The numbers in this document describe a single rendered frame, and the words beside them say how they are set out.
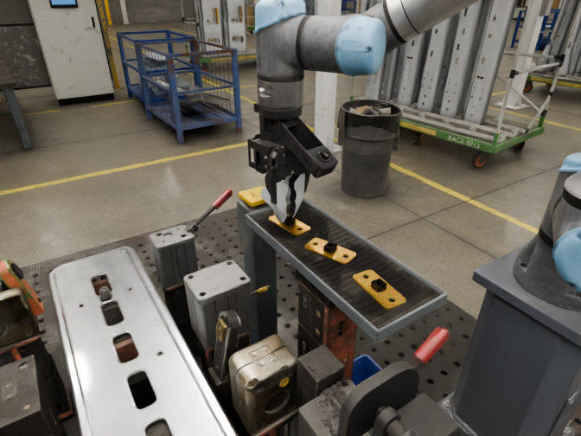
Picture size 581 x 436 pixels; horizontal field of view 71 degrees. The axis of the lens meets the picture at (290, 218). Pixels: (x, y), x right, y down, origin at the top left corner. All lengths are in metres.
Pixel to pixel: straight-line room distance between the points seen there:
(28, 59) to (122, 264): 6.92
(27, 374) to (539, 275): 0.83
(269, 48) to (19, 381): 0.63
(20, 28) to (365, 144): 5.87
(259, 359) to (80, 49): 6.59
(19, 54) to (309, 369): 7.45
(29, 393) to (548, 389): 0.83
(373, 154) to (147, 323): 2.68
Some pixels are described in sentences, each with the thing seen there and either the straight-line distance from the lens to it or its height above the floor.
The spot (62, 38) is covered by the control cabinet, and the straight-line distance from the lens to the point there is 6.97.
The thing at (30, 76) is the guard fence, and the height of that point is 0.32.
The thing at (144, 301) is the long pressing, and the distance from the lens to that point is 0.88.
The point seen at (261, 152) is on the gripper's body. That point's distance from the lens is 0.70.
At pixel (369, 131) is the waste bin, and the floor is 0.60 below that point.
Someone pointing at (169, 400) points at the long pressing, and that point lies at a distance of 0.70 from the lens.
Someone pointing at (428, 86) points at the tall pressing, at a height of 0.58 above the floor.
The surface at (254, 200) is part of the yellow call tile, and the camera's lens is 0.85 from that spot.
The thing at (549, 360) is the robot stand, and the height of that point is 1.01.
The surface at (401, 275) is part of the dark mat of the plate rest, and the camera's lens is 0.66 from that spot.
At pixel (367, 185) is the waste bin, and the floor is 0.13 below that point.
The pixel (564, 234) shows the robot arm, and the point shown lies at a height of 1.28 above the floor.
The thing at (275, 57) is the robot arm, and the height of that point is 1.46.
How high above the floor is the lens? 1.55
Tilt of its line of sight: 30 degrees down
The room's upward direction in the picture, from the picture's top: straight up
